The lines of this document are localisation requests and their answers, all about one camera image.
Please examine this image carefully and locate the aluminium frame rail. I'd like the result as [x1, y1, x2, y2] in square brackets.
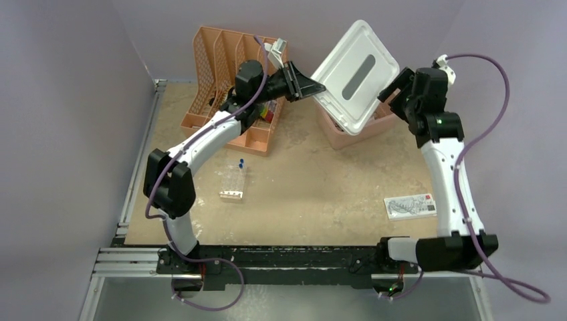
[92, 247, 471, 280]

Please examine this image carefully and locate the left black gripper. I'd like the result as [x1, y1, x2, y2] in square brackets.
[253, 61, 324, 106]

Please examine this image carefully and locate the white plastic bin lid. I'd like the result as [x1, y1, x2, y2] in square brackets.
[311, 19, 401, 136]

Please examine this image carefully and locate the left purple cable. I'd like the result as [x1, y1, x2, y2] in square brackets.
[145, 35, 269, 312]

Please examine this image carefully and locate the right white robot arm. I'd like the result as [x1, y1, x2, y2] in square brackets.
[375, 55, 499, 272]

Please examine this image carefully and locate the white printed label card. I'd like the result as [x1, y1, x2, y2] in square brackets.
[384, 193, 437, 221]

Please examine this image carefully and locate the pink plastic bin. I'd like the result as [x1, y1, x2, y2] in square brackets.
[315, 99, 400, 150]

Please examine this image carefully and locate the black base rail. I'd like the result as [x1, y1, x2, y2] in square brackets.
[156, 245, 418, 292]

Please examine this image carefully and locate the orange plastic file organizer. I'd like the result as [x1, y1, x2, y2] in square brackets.
[181, 26, 287, 156]

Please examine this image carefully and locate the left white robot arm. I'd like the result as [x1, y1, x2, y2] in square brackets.
[143, 42, 326, 274]

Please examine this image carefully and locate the clear test tube rack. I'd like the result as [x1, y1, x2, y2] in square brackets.
[219, 162, 247, 202]

